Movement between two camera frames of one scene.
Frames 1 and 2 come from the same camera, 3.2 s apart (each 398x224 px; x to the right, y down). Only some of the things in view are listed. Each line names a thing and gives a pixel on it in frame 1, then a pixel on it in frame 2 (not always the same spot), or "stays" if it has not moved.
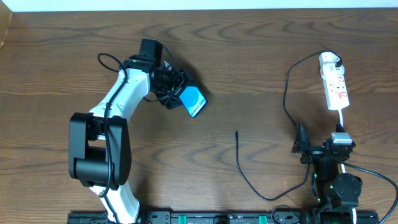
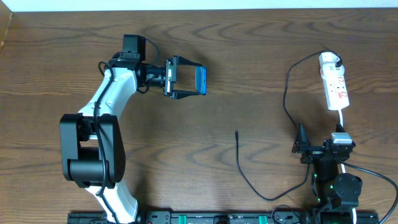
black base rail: [277, 216] stays
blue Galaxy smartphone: [193, 100] to [201, 79]
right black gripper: [315, 151] stays
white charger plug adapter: [327, 63] stays
